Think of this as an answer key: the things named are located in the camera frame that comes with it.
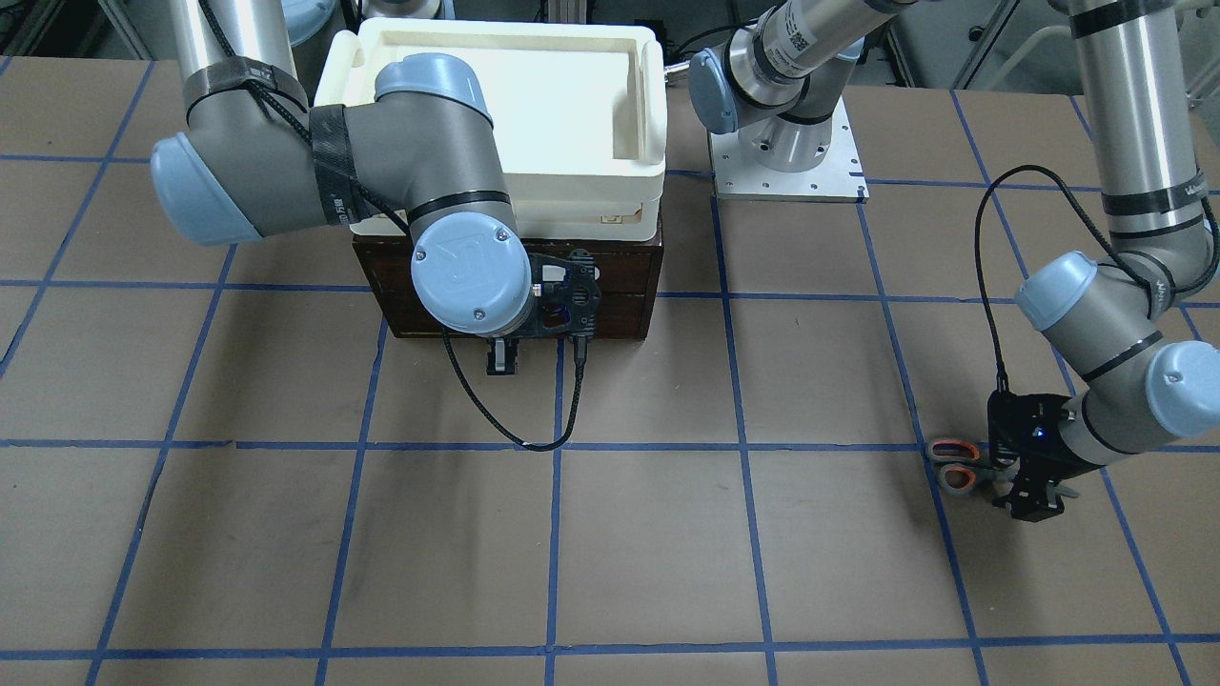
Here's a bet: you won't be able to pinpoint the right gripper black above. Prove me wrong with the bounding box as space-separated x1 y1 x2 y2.
482 320 536 376

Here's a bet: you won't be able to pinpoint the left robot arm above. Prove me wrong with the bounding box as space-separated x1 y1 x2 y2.
688 1 1218 521

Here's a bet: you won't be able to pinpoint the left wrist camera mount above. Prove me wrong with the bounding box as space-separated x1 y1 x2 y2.
987 391 1085 468

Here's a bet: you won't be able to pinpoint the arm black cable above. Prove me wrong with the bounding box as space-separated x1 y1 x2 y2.
440 330 592 453
974 165 1159 395

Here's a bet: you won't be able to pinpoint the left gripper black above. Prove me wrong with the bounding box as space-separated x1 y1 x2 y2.
999 435 1085 522

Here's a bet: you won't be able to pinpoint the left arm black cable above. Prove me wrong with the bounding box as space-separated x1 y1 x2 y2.
974 165 1159 395

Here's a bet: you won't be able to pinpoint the white plastic tray box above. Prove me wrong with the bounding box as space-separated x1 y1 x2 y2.
314 18 667 242

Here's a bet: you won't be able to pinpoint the dark wooden drawer box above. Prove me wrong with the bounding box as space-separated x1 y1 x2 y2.
353 221 665 339

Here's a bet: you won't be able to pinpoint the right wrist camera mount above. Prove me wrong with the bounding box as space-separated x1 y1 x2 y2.
516 249 601 338

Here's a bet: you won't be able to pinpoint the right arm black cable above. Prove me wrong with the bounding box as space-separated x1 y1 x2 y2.
440 330 592 453

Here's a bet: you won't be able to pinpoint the grey orange scissors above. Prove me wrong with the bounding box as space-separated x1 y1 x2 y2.
928 438 1080 509

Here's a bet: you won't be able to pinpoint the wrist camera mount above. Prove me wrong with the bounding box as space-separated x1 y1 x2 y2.
987 391 1085 468
516 249 601 338

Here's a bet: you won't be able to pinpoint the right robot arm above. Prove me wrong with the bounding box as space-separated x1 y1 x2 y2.
150 1 537 338

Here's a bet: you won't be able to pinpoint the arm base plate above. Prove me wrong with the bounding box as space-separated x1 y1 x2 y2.
708 100 870 203

